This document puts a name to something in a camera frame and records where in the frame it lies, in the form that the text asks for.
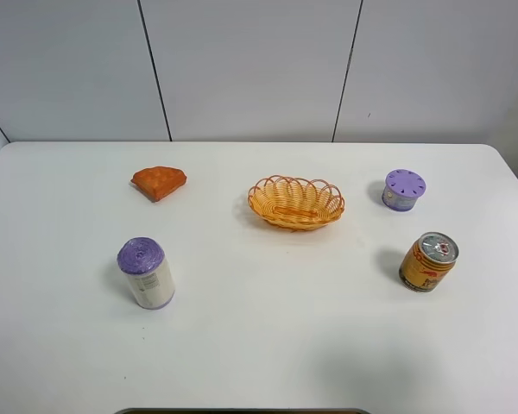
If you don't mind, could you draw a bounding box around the orange woven basket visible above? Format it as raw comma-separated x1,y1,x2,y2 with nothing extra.
247,175,345,231

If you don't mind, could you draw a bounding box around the purple lidded round container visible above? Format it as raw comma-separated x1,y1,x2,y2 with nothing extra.
382,168,426,212

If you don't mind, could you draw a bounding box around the gold energy drink can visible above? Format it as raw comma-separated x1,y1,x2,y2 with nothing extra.
399,232,459,292

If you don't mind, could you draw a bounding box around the orange waffle slice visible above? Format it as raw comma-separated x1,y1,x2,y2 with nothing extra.
130,166,187,202

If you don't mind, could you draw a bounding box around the purple trash bag roll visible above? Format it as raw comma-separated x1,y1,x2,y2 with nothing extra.
117,237,175,310

